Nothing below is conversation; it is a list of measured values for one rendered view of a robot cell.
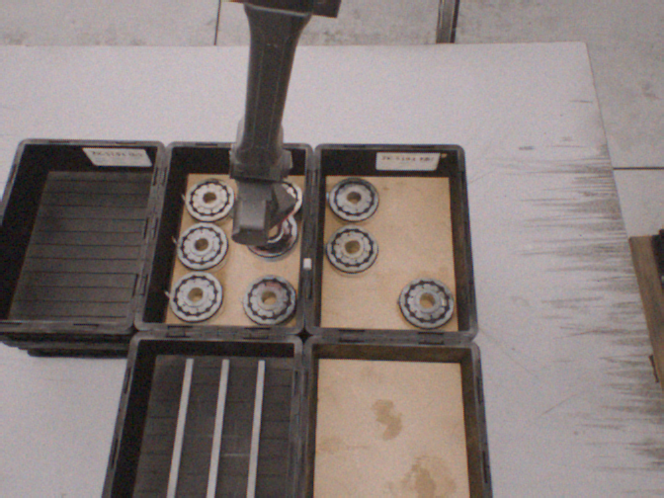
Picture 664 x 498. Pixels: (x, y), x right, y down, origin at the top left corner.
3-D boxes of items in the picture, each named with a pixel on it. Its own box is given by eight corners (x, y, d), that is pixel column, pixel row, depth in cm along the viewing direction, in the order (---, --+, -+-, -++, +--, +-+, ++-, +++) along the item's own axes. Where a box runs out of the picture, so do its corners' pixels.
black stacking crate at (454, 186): (317, 175, 127) (314, 144, 117) (453, 176, 126) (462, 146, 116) (308, 351, 111) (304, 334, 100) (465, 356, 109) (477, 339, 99)
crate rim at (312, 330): (314, 149, 119) (313, 142, 116) (462, 150, 117) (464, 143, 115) (304, 338, 102) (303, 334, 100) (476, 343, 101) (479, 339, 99)
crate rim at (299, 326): (170, 147, 120) (166, 140, 118) (314, 149, 119) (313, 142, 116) (136, 334, 103) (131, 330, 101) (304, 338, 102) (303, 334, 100)
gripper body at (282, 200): (297, 205, 101) (293, 184, 94) (252, 241, 98) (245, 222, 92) (274, 181, 103) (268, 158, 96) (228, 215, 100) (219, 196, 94)
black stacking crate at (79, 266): (47, 170, 130) (21, 139, 120) (181, 173, 129) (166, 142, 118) (-1, 344, 114) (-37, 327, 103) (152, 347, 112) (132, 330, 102)
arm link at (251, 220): (291, 145, 84) (232, 138, 83) (288, 216, 80) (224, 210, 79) (283, 184, 95) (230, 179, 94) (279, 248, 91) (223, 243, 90)
